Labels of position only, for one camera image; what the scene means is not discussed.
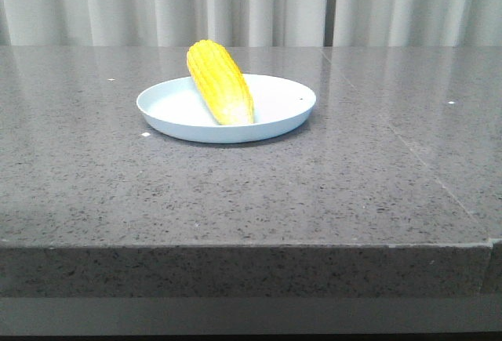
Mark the light blue round plate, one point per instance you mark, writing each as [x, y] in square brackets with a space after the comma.
[272, 106]

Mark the grey pleated curtain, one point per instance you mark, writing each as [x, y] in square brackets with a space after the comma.
[252, 23]

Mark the yellow corn cob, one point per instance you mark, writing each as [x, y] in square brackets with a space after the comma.
[221, 83]

